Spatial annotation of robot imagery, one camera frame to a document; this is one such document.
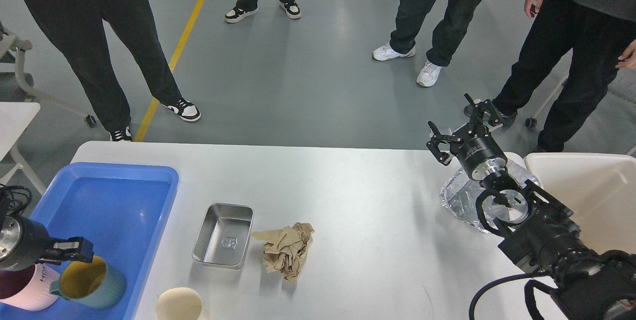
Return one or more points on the person in beige top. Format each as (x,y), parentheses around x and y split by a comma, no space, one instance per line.
(76,29)

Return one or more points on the pink ribbed mug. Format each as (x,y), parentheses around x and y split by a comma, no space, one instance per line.
(28,289)

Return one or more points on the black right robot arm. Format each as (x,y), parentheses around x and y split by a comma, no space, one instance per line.
(537,232)

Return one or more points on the beige paper cup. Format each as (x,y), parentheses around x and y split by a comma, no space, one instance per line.
(180,304)

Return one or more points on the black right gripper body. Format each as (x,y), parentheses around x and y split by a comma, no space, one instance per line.
(481,157)

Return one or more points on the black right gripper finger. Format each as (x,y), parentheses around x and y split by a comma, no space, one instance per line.
(444,146)
(484,116)

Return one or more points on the white side table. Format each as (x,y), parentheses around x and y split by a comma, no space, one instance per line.
(15,117)

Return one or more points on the stainless steel rectangular tray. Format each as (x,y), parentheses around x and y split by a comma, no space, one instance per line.
(223,237)

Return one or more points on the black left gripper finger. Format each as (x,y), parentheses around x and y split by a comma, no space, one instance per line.
(57,251)

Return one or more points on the blue plastic tray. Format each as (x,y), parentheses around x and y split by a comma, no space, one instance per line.
(122,209)

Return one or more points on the aluminium foil container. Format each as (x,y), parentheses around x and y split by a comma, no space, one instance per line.
(460,193)

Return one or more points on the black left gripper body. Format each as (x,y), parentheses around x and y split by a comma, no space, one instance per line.
(22,242)

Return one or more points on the crumpled brown paper napkin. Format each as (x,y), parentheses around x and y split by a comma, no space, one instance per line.
(285,250)

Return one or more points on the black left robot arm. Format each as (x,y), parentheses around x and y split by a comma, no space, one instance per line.
(25,242)

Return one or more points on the white plastic bin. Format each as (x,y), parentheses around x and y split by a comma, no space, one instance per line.
(600,189)

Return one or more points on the teal mug yellow inside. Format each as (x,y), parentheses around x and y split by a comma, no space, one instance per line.
(98,284)

